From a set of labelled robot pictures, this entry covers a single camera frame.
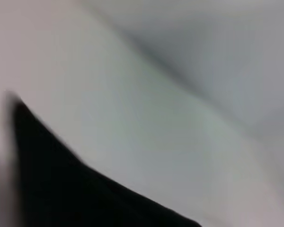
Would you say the black t-shirt with FREE print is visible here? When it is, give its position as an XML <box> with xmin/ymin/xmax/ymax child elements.
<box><xmin>4</xmin><ymin>91</ymin><xmax>203</xmax><ymax>227</ymax></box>

